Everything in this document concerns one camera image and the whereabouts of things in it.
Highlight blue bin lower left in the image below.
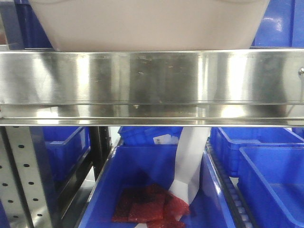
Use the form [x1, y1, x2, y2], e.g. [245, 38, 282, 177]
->
[42, 126, 90, 181]

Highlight white paper strip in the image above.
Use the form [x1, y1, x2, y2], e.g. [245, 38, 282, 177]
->
[169, 127, 210, 204]

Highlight roller conveyor rail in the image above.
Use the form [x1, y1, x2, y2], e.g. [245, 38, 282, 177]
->
[205, 140, 254, 228]

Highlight blue bin upper right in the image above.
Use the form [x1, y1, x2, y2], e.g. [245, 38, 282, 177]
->
[252, 0, 304, 48]

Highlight stainless steel shelf beam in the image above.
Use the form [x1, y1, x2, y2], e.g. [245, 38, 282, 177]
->
[0, 48, 304, 126]

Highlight blue bin lower right front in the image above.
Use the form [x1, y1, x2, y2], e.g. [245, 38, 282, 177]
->
[238, 147, 304, 228]

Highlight perforated steel shelf post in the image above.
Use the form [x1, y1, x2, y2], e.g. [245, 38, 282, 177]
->
[0, 126, 60, 228]

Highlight blue bin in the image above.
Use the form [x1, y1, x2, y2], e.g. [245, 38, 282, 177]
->
[79, 145, 235, 228]
[118, 126, 183, 146]
[14, 0, 52, 49]
[42, 126, 90, 181]
[252, 0, 304, 48]
[210, 127, 304, 177]
[238, 147, 304, 228]

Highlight blue bin lower back centre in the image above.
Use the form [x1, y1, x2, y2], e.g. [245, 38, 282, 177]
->
[118, 126, 183, 146]

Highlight blue bin upper left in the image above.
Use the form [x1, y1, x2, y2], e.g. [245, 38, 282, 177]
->
[14, 0, 52, 49]

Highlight white plastic storage bin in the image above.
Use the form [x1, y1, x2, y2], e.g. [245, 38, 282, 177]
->
[30, 0, 269, 51]

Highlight blue bin lower right back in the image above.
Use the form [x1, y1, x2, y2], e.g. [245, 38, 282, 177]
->
[210, 127, 304, 177]

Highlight red mesh bags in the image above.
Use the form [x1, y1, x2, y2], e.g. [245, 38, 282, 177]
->
[112, 184, 190, 228]

